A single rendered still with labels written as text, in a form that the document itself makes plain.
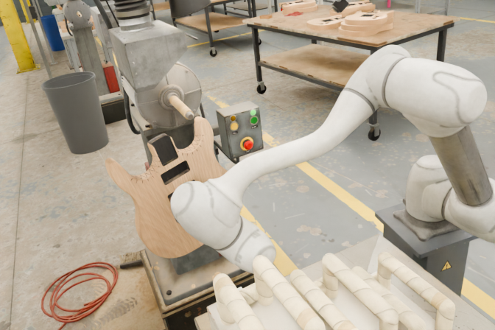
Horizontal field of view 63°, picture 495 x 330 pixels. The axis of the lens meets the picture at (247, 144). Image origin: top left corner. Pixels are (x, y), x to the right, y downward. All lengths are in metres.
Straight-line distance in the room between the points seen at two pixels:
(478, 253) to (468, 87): 1.85
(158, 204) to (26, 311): 1.66
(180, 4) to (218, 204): 0.66
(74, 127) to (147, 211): 3.09
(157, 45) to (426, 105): 0.72
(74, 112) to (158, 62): 3.05
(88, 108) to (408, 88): 3.56
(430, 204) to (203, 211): 0.91
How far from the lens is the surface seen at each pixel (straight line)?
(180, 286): 2.10
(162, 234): 1.32
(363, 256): 1.21
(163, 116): 1.56
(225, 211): 0.90
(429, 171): 1.54
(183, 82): 1.55
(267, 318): 0.84
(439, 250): 1.63
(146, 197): 1.24
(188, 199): 0.88
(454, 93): 0.97
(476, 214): 1.43
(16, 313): 2.83
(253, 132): 1.71
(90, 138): 4.34
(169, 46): 1.21
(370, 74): 1.08
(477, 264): 2.66
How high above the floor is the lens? 1.74
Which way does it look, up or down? 27 degrees down
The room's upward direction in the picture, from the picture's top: 7 degrees counter-clockwise
